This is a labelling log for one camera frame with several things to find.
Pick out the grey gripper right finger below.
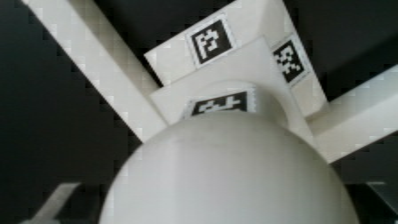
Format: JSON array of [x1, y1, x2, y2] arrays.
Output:
[[347, 182, 398, 224]]

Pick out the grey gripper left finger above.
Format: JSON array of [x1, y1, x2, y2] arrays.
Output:
[[18, 182, 102, 224]]

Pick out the white lamp bulb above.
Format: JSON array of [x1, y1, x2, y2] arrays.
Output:
[[100, 81, 359, 224]]

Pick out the white lamp base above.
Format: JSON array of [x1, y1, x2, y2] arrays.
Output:
[[146, 0, 327, 140]]

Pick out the white right fence block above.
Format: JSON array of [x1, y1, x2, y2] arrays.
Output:
[[310, 65, 398, 163]]

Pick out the white front fence wall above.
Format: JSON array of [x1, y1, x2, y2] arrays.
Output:
[[22, 0, 168, 142]]

